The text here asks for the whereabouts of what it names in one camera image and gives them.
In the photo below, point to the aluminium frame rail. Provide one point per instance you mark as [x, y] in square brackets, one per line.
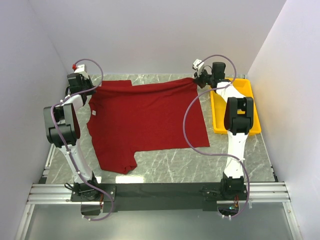
[57, 194]

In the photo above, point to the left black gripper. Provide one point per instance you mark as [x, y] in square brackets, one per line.
[87, 80]

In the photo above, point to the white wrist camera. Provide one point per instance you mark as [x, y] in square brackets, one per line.
[198, 65]
[80, 69]

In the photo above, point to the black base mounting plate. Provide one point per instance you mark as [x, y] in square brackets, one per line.
[120, 197]

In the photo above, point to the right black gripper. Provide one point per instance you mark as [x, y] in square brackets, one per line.
[197, 78]

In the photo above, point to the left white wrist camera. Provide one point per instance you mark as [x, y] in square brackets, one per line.
[80, 69]

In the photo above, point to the red t shirt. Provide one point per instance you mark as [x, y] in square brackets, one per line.
[127, 118]

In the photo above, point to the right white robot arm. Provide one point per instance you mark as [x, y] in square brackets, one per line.
[238, 121]

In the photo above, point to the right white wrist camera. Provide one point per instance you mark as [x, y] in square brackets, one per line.
[198, 65]

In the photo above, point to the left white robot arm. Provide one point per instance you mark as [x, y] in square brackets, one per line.
[63, 130]

